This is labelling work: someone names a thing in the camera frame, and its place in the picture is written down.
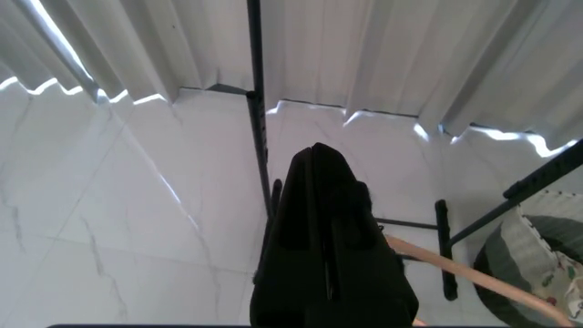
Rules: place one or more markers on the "cream printed garment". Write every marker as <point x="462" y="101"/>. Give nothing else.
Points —
<point x="560" y="278"/>

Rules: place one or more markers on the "black clothes rack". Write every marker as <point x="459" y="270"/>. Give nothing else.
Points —
<point x="258" y="114"/>

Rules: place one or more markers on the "white laundry basket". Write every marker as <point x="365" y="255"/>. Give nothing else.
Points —
<point x="514" y="237"/>

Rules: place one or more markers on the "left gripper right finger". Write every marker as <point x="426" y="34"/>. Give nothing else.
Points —
<point x="364" y="282"/>

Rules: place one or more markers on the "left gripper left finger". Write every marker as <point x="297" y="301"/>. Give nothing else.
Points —
<point x="282" y="282"/>

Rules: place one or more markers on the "pink clothes hanger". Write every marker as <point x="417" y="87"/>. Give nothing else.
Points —
<point x="478" y="275"/>

